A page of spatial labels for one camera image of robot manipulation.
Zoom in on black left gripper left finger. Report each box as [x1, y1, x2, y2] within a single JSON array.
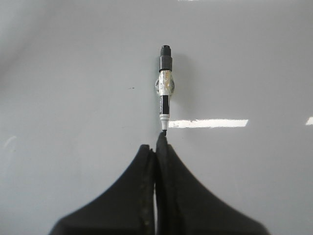
[[50, 144, 156, 235]]

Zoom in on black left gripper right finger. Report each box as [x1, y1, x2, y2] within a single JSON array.
[[156, 132, 269, 235]]

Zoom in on black taped whiteboard marker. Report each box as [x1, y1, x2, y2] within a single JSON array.
[[155, 45, 175, 135]]

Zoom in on white whiteboard with aluminium frame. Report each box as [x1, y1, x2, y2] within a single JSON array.
[[0, 0, 313, 235]]

